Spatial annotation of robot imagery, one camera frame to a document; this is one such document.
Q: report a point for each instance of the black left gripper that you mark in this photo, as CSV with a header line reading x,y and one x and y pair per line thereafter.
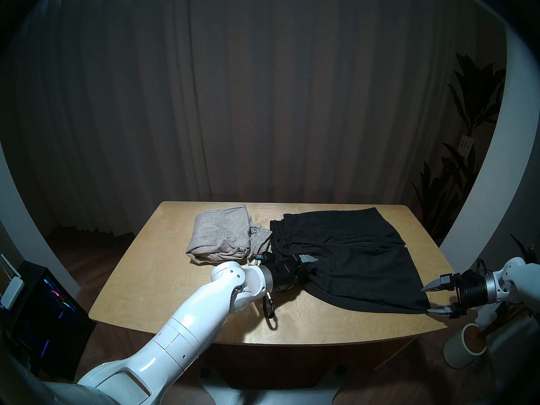
x,y
282,276

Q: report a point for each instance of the black computer tower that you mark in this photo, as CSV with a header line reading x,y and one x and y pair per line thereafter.
x,y
42,315

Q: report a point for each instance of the white cylindrical plant pot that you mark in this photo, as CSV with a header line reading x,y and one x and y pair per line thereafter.
x,y
457,353

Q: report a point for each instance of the small white box device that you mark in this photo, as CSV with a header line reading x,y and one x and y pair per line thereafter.
x,y
12,292

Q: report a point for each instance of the black round base foot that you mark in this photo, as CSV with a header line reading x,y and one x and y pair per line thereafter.
x,y
205,371
341,370

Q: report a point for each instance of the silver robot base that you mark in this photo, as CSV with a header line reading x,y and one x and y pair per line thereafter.
x,y
274,391

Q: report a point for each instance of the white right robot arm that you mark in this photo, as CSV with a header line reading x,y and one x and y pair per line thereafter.
x,y
517,277

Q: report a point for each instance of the brown pleated curtain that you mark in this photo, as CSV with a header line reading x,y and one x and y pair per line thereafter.
x,y
261,92

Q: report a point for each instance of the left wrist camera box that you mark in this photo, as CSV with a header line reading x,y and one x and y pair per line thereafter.
x,y
262,256

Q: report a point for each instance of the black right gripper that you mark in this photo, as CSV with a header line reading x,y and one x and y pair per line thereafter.
x,y
472,289

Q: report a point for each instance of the tall dark leafy plant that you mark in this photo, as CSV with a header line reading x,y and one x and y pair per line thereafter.
x,y
476,96

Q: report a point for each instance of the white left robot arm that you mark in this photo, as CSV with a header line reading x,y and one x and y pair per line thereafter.
x,y
190,324

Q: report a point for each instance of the white plant tag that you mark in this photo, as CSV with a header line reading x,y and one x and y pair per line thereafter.
x,y
466,145

